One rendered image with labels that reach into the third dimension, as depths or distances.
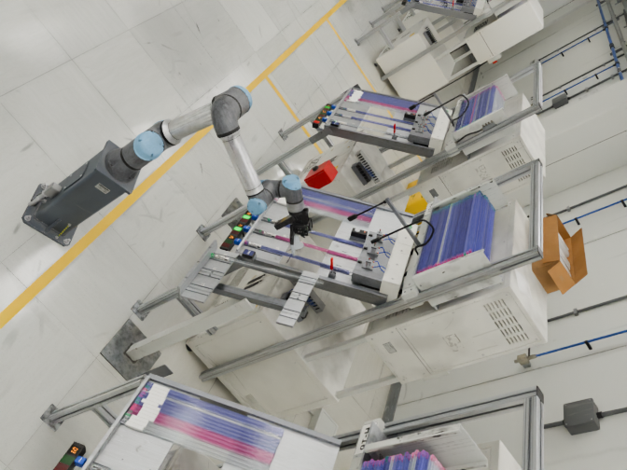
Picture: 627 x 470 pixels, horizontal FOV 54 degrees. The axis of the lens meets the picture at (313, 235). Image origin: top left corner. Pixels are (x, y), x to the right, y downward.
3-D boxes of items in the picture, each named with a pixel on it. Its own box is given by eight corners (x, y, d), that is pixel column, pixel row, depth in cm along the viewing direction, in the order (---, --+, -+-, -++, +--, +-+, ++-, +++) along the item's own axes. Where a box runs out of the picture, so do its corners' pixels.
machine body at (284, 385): (177, 345, 323) (260, 310, 290) (230, 269, 379) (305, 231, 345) (252, 426, 343) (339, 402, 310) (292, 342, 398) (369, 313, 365)
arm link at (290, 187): (284, 172, 260) (302, 173, 258) (287, 195, 266) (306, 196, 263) (277, 181, 254) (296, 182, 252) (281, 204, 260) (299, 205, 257)
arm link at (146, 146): (116, 150, 253) (136, 135, 246) (134, 138, 264) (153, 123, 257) (135, 173, 257) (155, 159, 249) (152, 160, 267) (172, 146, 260)
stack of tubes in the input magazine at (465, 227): (415, 273, 256) (472, 250, 241) (432, 211, 296) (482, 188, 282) (430, 295, 260) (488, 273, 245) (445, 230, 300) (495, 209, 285)
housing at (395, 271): (376, 304, 269) (382, 280, 261) (397, 242, 308) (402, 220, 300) (394, 309, 268) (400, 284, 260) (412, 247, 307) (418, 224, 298)
